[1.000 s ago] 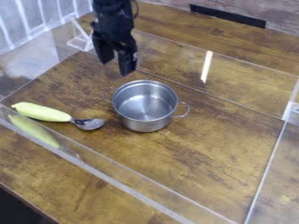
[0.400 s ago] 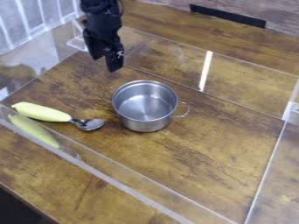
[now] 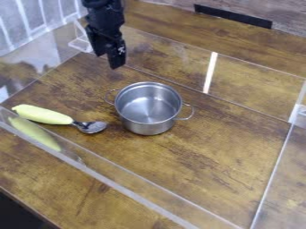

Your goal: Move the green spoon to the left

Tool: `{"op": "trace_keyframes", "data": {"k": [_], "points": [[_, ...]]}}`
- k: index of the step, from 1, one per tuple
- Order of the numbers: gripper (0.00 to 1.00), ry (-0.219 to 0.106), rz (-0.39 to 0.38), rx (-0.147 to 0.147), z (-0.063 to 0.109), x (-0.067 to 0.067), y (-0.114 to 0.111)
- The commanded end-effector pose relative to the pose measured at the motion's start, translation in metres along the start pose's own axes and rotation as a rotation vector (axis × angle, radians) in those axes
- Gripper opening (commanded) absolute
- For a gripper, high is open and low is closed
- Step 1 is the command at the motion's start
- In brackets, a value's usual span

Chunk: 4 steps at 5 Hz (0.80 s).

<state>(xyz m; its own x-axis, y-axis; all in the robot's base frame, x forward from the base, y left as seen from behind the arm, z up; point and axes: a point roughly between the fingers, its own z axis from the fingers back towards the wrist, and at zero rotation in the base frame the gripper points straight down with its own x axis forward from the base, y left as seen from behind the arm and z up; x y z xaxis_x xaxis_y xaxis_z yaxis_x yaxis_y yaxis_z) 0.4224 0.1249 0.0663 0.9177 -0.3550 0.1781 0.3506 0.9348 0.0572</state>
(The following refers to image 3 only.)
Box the clear acrylic triangular stand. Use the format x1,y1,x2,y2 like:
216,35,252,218
68,21,93,53

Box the stainless steel pot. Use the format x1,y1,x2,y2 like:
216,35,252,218
104,81,195,136

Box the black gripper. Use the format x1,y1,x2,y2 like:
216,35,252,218
81,0,127,70

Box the black strip on table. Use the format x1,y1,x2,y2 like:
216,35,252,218
194,4,273,29

